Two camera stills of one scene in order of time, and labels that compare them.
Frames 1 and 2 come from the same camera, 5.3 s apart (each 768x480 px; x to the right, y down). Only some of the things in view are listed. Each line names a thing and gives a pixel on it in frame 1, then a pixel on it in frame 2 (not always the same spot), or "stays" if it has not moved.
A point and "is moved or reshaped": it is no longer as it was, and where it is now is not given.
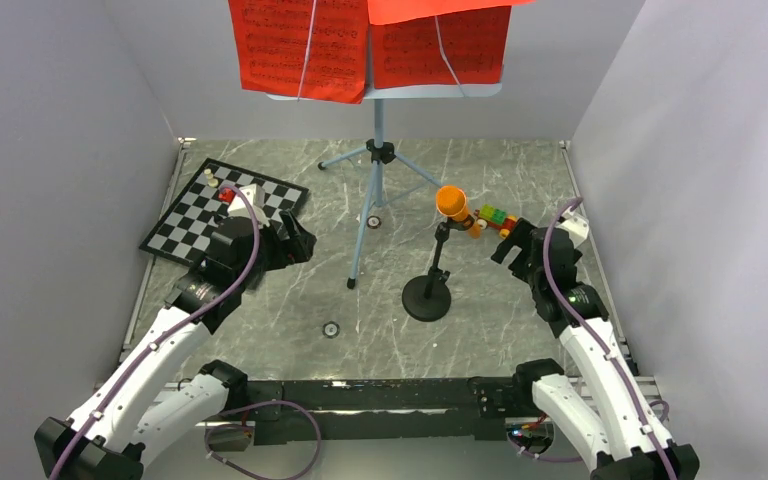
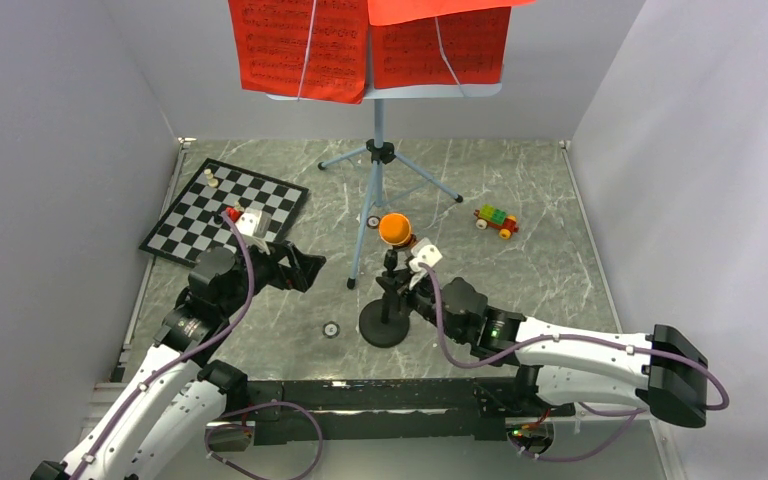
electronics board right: (533, 434) stays
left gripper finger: (295, 250) -> (303, 278)
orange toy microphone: (452, 202) -> (395, 230)
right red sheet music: (405, 50) stays
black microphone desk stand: (428, 298) is moved or reshaped
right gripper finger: (521, 233) -> (402, 279)
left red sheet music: (272, 37) stays
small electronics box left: (230, 439) stays
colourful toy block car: (487, 215) stays
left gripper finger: (308, 240) -> (313, 263)
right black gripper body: (524, 269) -> (423, 299)
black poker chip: (331, 329) stays
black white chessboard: (183, 234) stays
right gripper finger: (514, 239) -> (393, 295)
